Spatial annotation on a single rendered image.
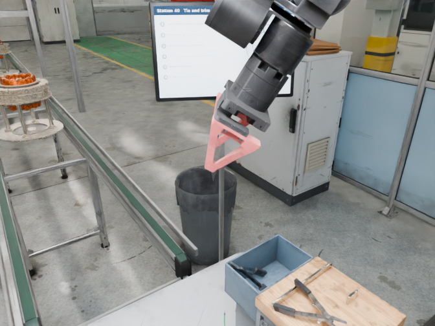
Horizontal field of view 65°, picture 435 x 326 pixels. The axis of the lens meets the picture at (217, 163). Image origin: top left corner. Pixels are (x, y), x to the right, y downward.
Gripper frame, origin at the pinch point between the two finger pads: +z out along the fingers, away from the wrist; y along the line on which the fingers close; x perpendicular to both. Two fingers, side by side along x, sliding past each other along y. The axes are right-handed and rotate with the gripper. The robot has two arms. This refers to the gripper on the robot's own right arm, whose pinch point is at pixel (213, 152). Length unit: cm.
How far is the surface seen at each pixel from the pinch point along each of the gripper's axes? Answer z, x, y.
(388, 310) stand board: 11.2, 43.9, -1.0
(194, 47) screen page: 3, -12, -80
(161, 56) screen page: 11, -20, -78
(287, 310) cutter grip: 19.3, 26.6, 1.5
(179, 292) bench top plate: 58, 20, -30
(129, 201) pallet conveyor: 76, -5, -82
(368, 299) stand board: 12.6, 41.4, -3.4
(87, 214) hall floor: 177, -27, -176
